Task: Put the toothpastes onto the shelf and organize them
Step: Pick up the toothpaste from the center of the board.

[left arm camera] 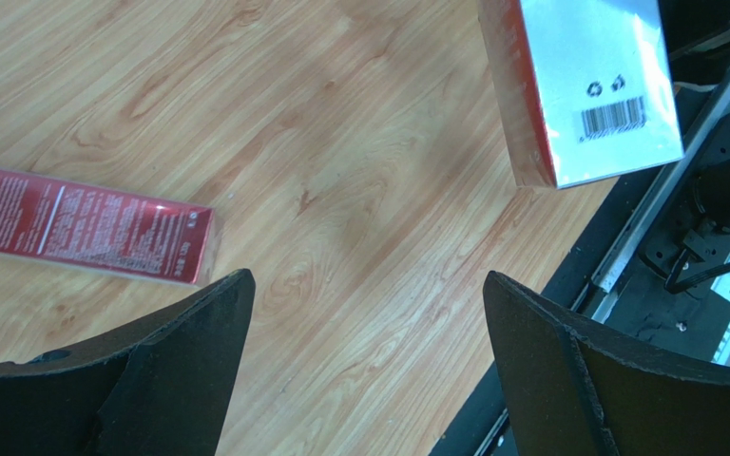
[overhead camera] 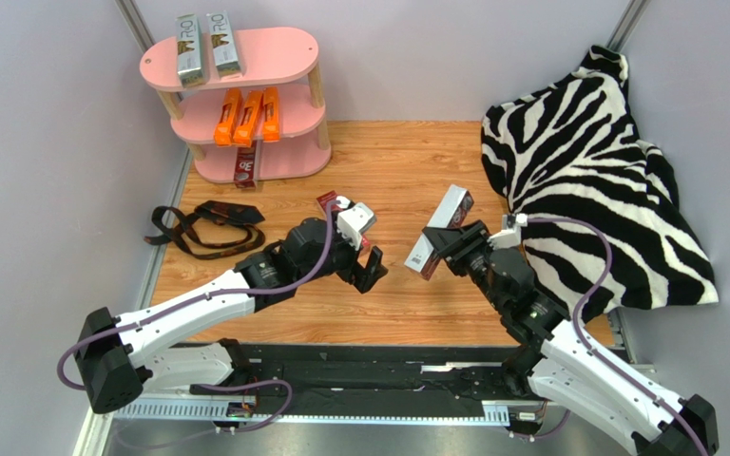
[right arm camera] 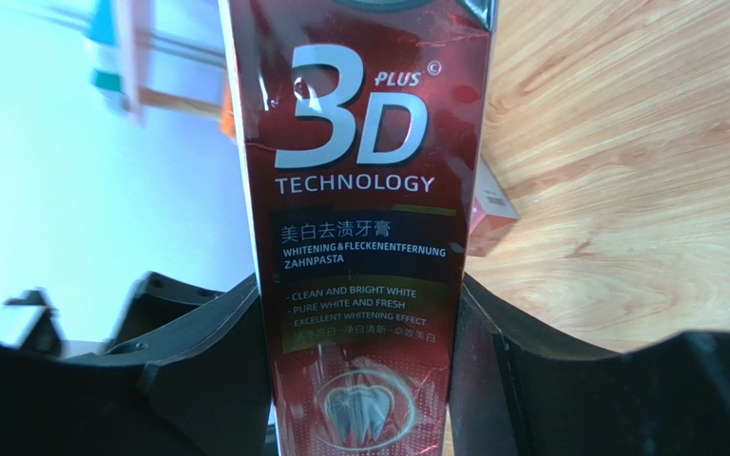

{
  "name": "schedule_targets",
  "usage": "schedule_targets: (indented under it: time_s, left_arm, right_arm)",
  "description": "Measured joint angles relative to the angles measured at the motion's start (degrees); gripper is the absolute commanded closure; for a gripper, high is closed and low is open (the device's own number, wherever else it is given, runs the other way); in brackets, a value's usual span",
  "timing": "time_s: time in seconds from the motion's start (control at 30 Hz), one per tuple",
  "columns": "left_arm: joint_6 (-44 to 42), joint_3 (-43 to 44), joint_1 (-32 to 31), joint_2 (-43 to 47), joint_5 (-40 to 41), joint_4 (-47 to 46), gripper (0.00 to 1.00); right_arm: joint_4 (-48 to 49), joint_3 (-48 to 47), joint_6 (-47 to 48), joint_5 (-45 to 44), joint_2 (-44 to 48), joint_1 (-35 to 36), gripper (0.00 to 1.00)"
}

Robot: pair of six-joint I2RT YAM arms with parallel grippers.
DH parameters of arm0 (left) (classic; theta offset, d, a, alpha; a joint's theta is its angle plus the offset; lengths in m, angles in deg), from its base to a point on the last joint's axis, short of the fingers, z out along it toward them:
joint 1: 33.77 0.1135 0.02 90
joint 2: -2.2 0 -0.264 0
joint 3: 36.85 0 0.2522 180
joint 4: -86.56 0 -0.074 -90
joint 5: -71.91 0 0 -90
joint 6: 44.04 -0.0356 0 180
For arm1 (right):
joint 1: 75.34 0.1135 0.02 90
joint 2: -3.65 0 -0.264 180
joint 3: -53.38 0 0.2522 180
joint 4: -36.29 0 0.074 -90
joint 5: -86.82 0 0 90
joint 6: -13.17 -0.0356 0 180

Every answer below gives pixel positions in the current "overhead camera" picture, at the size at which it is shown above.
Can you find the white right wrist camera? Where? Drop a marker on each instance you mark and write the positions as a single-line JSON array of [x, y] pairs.
[[510, 235]]

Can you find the teal silver toothpaste box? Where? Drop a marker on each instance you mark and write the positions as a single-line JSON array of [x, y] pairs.
[[191, 69]]

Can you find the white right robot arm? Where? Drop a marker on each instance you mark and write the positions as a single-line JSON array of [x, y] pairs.
[[559, 362]]

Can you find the zebra print cloth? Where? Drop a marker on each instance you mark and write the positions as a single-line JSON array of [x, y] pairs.
[[571, 154]]

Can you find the orange toothpaste box diagonal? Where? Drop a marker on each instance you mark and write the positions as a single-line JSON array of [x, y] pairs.
[[248, 119]]

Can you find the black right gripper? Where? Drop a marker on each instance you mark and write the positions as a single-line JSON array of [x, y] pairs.
[[459, 239]]

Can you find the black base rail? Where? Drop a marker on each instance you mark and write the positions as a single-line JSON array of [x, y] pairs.
[[230, 384]]

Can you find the red toothpaste box back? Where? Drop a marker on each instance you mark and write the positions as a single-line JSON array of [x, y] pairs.
[[245, 170]]

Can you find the pink three-tier shelf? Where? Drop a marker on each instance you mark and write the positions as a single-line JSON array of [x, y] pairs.
[[283, 57]]

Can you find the orange toothpaste box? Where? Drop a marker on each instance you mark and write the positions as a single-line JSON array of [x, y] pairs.
[[230, 109], [271, 119]]

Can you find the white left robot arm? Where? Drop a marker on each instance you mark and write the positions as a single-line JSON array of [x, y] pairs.
[[121, 356]]

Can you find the red toothpaste box front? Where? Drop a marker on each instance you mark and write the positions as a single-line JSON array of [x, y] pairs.
[[325, 203]]

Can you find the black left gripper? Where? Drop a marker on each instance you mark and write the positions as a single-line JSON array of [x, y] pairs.
[[363, 278]]

